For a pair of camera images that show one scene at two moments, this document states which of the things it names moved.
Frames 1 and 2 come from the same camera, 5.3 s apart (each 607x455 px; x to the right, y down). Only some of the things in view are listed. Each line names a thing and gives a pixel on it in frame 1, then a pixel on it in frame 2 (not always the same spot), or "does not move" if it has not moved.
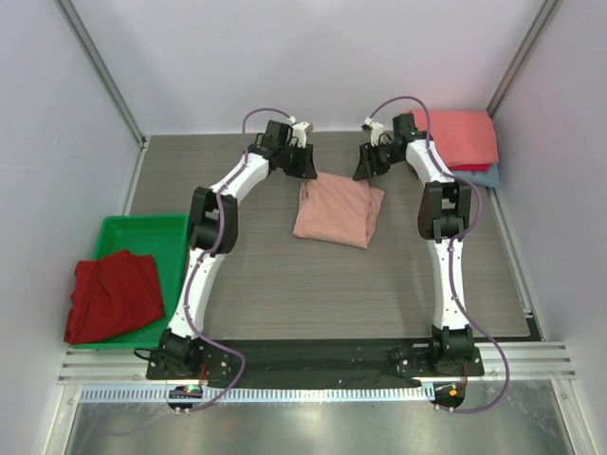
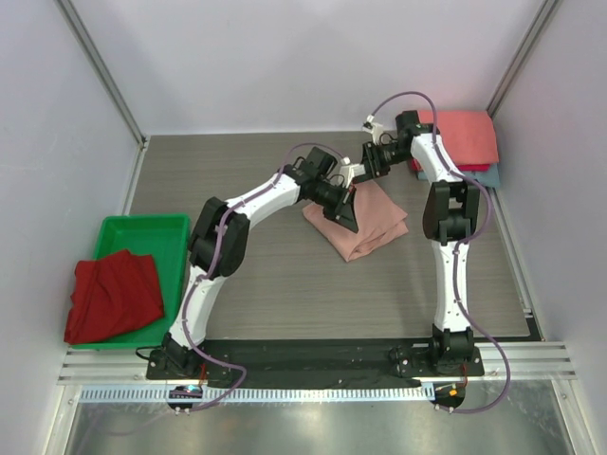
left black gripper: [305, 167] to [342, 211]
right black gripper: [376, 156] does not move
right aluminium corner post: [547, 10] does not move
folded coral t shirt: [461, 137] does not move
